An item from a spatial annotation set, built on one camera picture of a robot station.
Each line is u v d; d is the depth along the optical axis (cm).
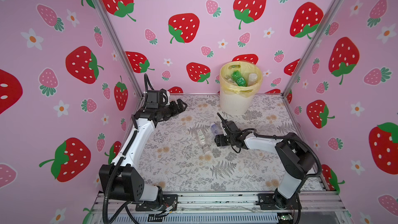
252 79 95
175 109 70
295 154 51
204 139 91
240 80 101
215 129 100
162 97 69
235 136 72
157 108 61
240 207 73
